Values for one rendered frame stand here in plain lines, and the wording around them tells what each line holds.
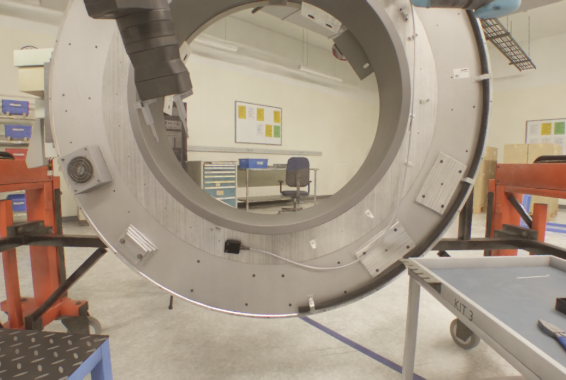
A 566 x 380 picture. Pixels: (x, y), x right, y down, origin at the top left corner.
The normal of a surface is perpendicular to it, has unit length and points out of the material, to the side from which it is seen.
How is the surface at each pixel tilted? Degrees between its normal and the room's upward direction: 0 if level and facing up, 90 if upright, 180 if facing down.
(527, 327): 0
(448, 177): 90
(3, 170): 90
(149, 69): 110
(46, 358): 0
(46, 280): 90
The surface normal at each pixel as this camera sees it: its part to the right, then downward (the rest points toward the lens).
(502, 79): -0.77, 0.04
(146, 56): -0.08, 0.60
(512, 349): -1.00, 0.00
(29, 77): 0.00, 0.08
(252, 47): 0.64, 0.07
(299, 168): 0.17, 0.22
